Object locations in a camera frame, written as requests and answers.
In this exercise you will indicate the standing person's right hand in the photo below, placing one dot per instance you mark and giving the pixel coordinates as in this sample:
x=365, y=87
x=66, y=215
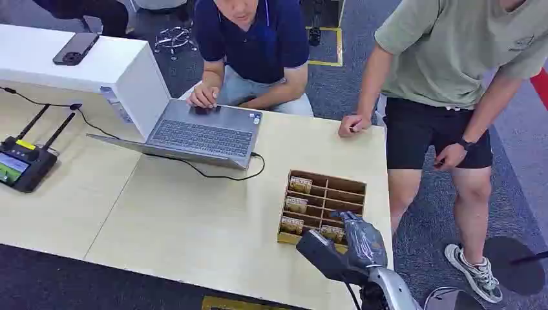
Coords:
x=353, y=125

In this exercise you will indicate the standing person's left hand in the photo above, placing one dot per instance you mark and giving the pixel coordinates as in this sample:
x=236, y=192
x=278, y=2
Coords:
x=449, y=157

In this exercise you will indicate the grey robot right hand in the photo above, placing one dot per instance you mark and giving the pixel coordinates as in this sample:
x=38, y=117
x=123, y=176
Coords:
x=364, y=246

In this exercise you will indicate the seated person's right hand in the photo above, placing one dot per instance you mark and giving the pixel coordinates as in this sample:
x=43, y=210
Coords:
x=204, y=96

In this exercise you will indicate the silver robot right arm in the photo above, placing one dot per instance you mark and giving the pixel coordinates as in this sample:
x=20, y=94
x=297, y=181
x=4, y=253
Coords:
x=391, y=291

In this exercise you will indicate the black wristwatch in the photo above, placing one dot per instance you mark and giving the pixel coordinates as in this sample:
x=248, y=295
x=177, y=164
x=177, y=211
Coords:
x=465, y=143

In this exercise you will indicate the printed card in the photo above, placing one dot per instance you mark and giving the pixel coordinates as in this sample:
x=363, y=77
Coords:
x=296, y=205
x=300, y=185
x=292, y=225
x=332, y=233

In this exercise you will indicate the grey laptop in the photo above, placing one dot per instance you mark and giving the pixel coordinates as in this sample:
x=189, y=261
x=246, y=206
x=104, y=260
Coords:
x=205, y=137

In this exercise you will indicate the wooden card box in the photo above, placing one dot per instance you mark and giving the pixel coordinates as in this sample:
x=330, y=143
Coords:
x=338, y=186

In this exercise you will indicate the chrome office chair base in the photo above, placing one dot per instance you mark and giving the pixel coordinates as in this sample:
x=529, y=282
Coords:
x=173, y=39

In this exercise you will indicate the seated person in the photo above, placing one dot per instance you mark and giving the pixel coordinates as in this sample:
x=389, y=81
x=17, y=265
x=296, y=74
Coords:
x=257, y=47

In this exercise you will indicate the standing person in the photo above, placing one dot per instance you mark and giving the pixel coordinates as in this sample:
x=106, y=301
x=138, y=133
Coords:
x=445, y=55

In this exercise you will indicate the pale sneaker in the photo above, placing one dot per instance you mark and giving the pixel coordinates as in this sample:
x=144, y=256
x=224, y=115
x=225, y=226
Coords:
x=475, y=274

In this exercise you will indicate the black equipment stand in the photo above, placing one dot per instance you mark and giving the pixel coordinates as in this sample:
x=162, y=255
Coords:
x=321, y=13

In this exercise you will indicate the black round floor base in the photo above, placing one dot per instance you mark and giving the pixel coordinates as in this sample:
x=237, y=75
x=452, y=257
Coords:
x=513, y=265

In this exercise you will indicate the black smartphone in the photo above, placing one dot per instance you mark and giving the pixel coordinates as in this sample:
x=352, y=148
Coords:
x=76, y=48

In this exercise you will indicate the yellow floor tape strip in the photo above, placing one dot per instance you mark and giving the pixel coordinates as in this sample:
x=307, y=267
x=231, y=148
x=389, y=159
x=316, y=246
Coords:
x=239, y=304

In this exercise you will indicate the white cabinet box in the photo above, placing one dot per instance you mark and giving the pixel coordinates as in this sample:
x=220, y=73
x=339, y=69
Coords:
x=64, y=60

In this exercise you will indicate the black remote controller with antennas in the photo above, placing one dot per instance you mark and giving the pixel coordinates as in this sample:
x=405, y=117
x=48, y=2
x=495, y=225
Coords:
x=25, y=164

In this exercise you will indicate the dark wrist camera box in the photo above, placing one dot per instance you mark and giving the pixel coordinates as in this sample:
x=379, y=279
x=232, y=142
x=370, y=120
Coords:
x=327, y=259

